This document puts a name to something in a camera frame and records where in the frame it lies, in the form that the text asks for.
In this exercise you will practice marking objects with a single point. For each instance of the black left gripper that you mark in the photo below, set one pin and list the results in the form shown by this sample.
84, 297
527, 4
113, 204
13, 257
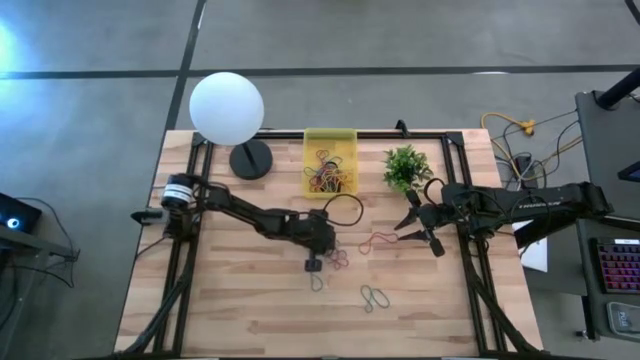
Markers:
317, 237

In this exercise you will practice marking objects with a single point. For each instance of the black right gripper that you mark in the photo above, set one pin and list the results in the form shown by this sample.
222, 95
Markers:
442, 212

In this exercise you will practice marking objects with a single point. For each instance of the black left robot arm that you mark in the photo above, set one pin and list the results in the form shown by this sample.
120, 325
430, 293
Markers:
240, 206

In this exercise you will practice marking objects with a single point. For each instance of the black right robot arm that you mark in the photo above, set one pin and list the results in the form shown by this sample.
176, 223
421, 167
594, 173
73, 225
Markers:
525, 205

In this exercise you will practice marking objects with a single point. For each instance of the yellow translucent plastic bin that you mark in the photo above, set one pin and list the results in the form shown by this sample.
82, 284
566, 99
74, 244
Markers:
345, 145

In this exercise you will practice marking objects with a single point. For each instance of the green plant in white pot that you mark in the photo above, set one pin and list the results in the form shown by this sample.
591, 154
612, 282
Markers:
406, 167

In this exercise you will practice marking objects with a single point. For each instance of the black power strip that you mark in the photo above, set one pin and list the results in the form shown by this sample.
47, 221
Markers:
522, 165

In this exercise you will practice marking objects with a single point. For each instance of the white paper sheet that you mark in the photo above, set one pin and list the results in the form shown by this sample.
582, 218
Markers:
537, 255

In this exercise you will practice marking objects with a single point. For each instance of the white globe lamp black stand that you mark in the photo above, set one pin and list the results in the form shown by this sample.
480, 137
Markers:
227, 107

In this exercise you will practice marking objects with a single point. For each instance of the black keyboard desk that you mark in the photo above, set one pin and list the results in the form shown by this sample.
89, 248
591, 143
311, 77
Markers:
587, 280

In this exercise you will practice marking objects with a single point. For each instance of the dark grey side table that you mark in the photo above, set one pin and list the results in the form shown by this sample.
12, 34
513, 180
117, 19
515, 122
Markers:
610, 145

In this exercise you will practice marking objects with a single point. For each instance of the backlit black keyboard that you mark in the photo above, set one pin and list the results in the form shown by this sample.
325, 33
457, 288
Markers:
620, 265

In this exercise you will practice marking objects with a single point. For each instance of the small blue screen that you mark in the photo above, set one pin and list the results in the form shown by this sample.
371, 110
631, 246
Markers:
631, 174

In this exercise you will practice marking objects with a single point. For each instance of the grey rectangular device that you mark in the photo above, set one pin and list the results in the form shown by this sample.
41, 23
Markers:
625, 320

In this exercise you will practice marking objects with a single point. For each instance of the black pole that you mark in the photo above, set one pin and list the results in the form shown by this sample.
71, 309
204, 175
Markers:
620, 90

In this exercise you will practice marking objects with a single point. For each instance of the black device with blue light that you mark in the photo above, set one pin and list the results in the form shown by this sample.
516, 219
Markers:
25, 215

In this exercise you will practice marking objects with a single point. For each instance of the black bracket mount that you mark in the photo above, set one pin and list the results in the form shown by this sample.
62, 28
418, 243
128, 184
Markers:
401, 127

